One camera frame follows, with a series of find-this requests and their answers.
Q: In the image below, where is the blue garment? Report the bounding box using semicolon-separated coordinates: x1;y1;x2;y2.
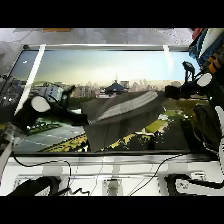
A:
188;31;210;62

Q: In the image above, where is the grey garment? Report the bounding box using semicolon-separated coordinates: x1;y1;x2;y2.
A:
79;90;167;153

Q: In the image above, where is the black garment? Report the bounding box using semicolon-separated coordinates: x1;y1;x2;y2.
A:
192;103;222;155

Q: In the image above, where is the heap of clothes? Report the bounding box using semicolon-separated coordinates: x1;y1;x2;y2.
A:
199;42;224;76

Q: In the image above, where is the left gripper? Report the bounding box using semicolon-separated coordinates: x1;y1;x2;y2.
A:
61;107;90;128

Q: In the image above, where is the black cable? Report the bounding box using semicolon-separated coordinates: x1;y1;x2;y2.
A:
11;153;92;197
129;153;190;197

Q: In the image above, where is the red garment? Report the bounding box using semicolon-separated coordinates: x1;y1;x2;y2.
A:
191;27;206;40

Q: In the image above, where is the white garment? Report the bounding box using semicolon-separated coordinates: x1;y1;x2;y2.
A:
200;27;224;52

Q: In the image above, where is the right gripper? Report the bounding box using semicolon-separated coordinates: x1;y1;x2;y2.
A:
164;84;183;100

